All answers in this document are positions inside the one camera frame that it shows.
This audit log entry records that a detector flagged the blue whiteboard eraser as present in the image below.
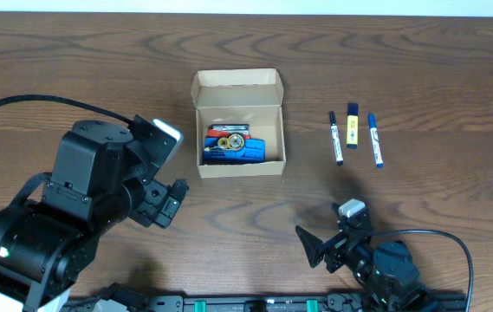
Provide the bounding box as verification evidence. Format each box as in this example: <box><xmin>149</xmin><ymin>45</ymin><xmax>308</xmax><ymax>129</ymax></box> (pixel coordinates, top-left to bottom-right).
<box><xmin>203</xmin><ymin>137</ymin><xmax>265</xmax><ymax>164</ymax></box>

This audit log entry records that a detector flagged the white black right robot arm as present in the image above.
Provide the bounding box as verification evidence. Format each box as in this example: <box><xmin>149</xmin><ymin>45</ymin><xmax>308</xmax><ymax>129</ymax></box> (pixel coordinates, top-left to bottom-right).
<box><xmin>295</xmin><ymin>206</ymin><xmax>445</xmax><ymax>311</ymax></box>

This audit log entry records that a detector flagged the red black stapler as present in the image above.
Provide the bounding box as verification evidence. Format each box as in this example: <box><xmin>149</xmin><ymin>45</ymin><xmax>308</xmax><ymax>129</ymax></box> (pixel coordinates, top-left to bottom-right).
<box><xmin>207</xmin><ymin>124</ymin><xmax>251</xmax><ymax>139</ymax></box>

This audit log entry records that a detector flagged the black whiteboard marker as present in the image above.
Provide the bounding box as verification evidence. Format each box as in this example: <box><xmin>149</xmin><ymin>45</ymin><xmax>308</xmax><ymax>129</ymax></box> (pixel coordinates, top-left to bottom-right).
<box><xmin>329</xmin><ymin>111</ymin><xmax>344</xmax><ymax>166</ymax></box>

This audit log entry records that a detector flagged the yellow highlighter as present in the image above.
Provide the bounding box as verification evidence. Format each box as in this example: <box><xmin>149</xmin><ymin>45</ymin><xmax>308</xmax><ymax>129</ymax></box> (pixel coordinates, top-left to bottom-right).
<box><xmin>347</xmin><ymin>102</ymin><xmax>359</xmax><ymax>149</ymax></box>

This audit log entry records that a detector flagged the blue whiteboard marker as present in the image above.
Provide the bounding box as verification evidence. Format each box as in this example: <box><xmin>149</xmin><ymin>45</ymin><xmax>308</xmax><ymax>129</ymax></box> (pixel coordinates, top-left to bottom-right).
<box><xmin>368</xmin><ymin>114</ymin><xmax>384</xmax><ymax>169</ymax></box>

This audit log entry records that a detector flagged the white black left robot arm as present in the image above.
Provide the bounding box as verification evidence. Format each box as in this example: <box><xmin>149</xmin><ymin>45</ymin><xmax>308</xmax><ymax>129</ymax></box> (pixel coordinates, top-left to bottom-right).
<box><xmin>0</xmin><ymin>116</ymin><xmax>188</xmax><ymax>311</ymax></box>

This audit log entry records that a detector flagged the black mounting rail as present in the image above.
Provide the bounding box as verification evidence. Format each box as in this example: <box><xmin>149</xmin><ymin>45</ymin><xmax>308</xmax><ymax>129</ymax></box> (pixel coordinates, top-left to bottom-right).
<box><xmin>61</xmin><ymin>283</ymin><xmax>467</xmax><ymax>312</ymax></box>

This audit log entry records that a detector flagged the gold correction tape dispenser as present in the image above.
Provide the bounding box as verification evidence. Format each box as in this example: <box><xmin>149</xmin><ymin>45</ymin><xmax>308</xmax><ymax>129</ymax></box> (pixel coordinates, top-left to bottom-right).
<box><xmin>205</xmin><ymin>133</ymin><xmax>246</xmax><ymax>152</ymax></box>

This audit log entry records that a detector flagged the cardboard box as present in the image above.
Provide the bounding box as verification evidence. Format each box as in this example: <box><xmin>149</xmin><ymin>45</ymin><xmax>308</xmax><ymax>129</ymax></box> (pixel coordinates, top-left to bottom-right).
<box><xmin>191</xmin><ymin>68</ymin><xmax>286</xmax><ymax>179</ymax></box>

